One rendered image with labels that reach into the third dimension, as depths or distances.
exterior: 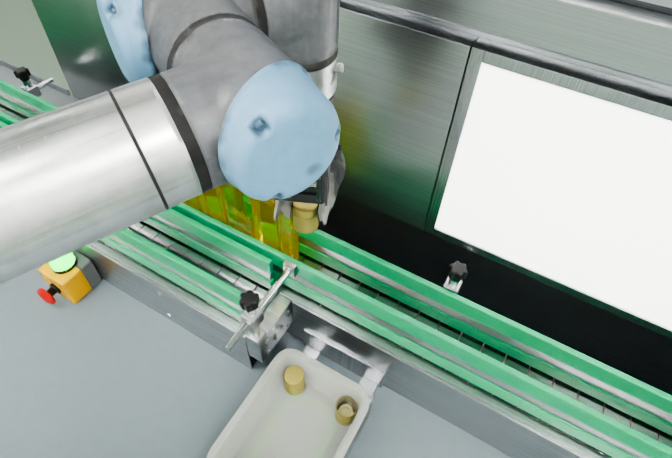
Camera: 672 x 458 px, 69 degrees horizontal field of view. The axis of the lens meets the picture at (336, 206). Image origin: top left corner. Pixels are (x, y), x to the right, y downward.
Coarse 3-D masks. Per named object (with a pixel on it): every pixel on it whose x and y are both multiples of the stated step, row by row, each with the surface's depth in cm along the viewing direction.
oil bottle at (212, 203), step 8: (208, 192) 81; (216, 192) 79; (200, 200) 84; (208, 200) 82; (216, 200) 81; (208, 208) 84; (216, 208) 83; (224, 208) 82; (216, 216) 85; (224, 216) 84
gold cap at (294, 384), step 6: (294, 366) 83; (288, 372) 82; (294, 372) 82; (300, 372) 82; (288, 378) 82; (294, 378) 82; (300, 378) 82; (288, 384) 81; (294, 384) 81; (300, 384) 82; (288, 390) 83; (294, 390) 83; (300, 390) 84
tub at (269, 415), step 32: (288, 352) 82; (256, 384) 78; (320, 384) 83; (352, 384) 78; (256, 416) 80; (288, 416) 82; (320, 416) 82; (224, 448) 73; (256, 448) 78; (288, 448) 78; (320, 448) 78
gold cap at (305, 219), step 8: (296, 208) 64; (304, 208) 64; (312, 208) 64; (296, 216) 65; (304, 216) 64; (312, 216) 65; (296, 224) 66; (304, 224) 65; (312, 224) 66; (304, 232) 66
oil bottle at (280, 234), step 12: (252, 204) 76; (264, 204) 74; (264, 216) 76; (264, 228) 79; (276, 228) 77; (288, 228) 79; (264, 240) 81; (276, 240) 79; (288, 240) 82; (288, 252) 84
